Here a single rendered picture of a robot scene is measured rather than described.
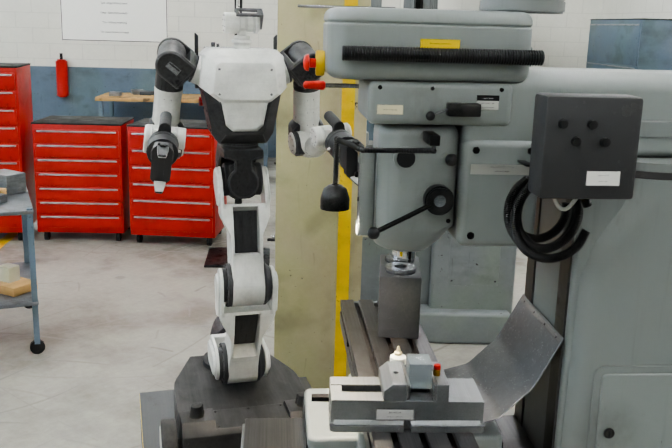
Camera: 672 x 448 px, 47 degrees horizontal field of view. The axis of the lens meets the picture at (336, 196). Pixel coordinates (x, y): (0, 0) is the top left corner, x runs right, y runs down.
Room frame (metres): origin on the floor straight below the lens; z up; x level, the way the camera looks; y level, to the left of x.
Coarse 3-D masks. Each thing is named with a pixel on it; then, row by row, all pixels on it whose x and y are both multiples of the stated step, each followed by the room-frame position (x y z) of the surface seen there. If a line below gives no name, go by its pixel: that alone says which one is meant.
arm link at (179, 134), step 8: (168, 112) 2.30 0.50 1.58; (160, 120) 2.25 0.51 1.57; (168, 120) 2.24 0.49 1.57; (160, 128) 2.22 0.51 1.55; (168, 128) 2.22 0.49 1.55; (176, 128) 2.29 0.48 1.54; (184, 128) 2.30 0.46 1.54; (152, 136) 2.20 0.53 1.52; (176, 136) 2.27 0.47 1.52; (184, 136) 2.27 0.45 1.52; (184, 144) 2.27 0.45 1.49
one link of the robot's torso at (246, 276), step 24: (216, 168) 2.52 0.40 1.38; (264, 168) 2.56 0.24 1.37; (216, 192) 2.48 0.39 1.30; (264, 192) 2.50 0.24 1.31; (240, 216) 2.47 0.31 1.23; (264, 216) 2.46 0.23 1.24; (240, 240) 2.46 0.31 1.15; (240, 264) 2.39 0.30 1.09; (264, 264) 2.44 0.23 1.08; (240, 288) 2.36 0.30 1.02; (264, 288) 2.39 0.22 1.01
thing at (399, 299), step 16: (384, 256) 2.32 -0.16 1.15; (416, 256) 2.33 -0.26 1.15; (384, 272) 2.16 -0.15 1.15; (400, 272) 2.14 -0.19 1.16; (416, 272) 2.17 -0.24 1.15; (384, 288) 2.12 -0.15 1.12; (400, 288) 2.12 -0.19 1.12; (416, 288) 2.12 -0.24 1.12; (384, 304) 2.12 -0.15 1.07; (400, 304) 2.12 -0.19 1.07; (416, 304) 2.12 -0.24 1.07; (384, 320) 2.12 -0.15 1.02; (400, 320) 2.12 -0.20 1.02; (416, 320) 2.12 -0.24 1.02; (384, 336) 2.12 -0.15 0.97; (400, 336) 2.12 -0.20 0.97; (416, 336) 2.12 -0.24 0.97
